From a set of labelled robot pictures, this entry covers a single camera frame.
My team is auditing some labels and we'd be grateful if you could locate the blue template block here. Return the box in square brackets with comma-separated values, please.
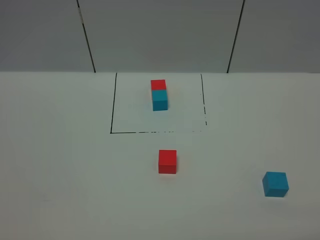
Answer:
[151, 89, 168, 111]

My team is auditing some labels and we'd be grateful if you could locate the red template block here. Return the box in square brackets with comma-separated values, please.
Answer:
[150, 79, 167, 91]

